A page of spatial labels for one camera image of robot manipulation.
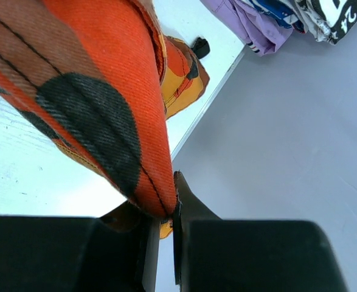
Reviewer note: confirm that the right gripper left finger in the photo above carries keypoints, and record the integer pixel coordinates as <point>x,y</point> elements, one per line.
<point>116,252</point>

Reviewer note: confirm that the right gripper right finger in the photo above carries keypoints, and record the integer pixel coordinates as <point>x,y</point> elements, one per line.
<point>213,254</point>

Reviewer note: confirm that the orange camouflage trousers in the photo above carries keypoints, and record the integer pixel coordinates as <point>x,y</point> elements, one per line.
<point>100,79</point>

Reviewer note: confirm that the purple folded trousers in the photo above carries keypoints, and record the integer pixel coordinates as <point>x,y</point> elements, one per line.
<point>259,32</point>

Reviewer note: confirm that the newspaper print folded trousers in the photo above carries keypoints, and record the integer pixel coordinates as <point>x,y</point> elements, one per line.
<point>329,20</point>

